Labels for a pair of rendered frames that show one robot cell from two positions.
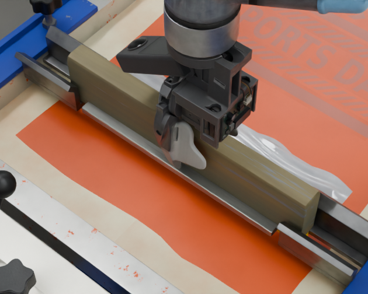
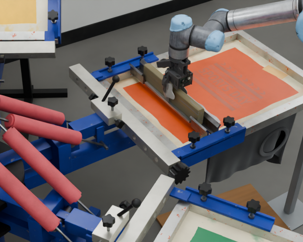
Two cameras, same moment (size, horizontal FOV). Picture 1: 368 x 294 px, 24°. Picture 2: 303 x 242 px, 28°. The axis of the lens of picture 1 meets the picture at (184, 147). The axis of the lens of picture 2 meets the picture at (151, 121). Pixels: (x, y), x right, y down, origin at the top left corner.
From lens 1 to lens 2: 1.41 m
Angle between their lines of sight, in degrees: 17
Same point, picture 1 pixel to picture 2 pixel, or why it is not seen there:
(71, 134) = (139, 90)
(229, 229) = (178, 122)
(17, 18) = not seen: hidden behind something
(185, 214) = (166, 116)
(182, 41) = (171, 53)
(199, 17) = (176, 46)
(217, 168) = (178, 101)
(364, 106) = (235, 103)
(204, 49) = (176, 56)
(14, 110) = (124, 81)
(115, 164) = (150, 101)
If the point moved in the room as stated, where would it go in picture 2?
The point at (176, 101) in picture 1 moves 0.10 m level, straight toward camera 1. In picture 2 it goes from (169, 74) to (162, 89)
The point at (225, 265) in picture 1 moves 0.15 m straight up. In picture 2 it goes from (173, 129) to (176, 98)
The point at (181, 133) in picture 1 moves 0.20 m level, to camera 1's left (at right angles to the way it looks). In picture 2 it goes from (169, 86) to (119, 76)
